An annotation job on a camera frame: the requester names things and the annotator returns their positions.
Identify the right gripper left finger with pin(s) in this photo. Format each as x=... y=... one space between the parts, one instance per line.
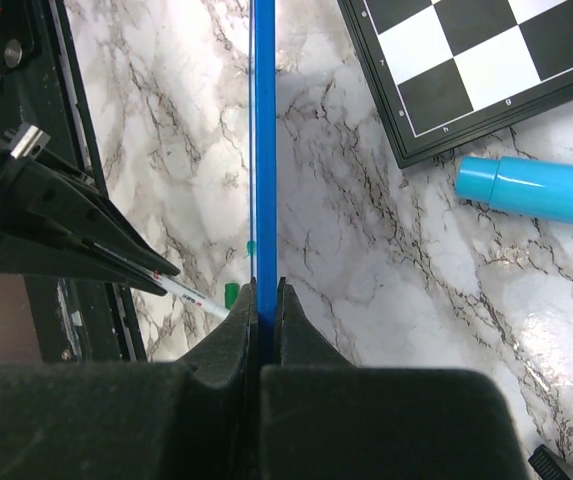
x=186 y=419

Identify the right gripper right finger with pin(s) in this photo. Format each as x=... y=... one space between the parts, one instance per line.
x=323 y=418

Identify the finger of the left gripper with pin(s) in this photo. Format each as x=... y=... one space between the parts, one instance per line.
x=43 y=204
x=64 y=259

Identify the white green marker pen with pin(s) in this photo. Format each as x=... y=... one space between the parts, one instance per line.
x=172 y=285

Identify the green marker cap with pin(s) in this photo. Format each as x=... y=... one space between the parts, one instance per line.
x=231 y=294

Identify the blue framed whiteboard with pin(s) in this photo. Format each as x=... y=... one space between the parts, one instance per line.
x=263 y=245

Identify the black whiteboard stand leg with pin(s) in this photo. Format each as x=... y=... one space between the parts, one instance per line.
x=547 y=465

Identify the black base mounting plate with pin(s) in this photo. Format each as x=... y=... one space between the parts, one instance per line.
x=44 y=115

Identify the light blue cylinder tube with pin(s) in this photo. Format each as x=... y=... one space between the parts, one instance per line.
x=522 y=186

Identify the black white chessboard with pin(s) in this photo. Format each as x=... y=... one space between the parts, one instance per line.
x=445 y=73

